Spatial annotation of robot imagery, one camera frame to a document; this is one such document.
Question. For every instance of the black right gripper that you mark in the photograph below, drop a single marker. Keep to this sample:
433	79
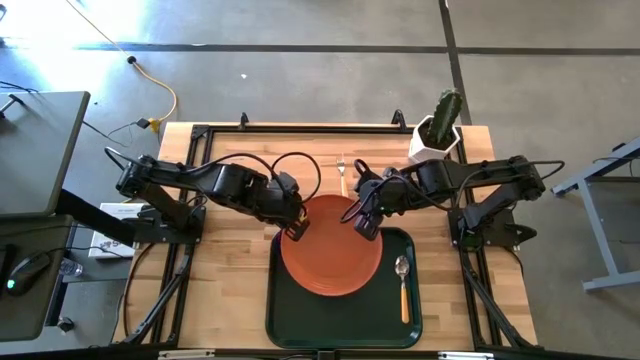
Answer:
380	200

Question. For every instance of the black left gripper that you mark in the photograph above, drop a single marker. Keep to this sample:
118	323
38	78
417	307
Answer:
285	210

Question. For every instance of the orange round plate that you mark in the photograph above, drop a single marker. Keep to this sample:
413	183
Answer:
330	250

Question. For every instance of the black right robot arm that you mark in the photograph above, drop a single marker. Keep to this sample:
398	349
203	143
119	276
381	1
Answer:
450	177

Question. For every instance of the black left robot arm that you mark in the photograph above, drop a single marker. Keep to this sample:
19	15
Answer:
225	182

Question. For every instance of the dark green plastic tray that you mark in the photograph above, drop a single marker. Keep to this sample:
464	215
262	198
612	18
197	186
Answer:
345	320

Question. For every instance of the white hexagonal plant pot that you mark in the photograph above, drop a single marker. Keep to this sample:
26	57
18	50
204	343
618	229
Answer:
425	155

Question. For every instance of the green cactus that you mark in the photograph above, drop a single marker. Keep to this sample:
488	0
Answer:
445	115

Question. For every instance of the black power adapter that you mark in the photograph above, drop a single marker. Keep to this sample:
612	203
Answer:
143	122

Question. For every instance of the white paper booklet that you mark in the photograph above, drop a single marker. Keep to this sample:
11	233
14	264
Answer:
107	245

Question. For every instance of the black desk leg beam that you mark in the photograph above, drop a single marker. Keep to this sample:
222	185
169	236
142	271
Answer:
95	217

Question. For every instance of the clear plastic water bottle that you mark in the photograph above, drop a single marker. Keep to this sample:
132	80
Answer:
71	268

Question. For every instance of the black round floor plug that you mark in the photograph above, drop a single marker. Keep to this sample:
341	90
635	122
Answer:
131	60

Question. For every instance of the black caster wheel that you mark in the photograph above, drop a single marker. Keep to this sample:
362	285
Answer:
65	325

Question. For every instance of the dark gray desk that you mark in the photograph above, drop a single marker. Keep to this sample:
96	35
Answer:
40	150

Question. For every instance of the black computer mouse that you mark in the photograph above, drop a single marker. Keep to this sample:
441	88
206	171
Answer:
27	272

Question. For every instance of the dark desk with mouse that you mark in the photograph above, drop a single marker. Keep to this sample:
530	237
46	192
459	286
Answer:
30	310

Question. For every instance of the gray metal lever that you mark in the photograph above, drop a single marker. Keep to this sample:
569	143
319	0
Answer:
10	102

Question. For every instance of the black aluminium table frame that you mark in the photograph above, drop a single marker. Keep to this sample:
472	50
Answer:
300	129

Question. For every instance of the black frame clamp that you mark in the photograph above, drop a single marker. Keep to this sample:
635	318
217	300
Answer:
243	121
398	120

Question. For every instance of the silver metal bracket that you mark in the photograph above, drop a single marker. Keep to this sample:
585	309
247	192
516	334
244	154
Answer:
465	355
185	354

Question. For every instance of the gray metal table frame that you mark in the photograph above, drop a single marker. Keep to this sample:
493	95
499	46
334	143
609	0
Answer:
597	235

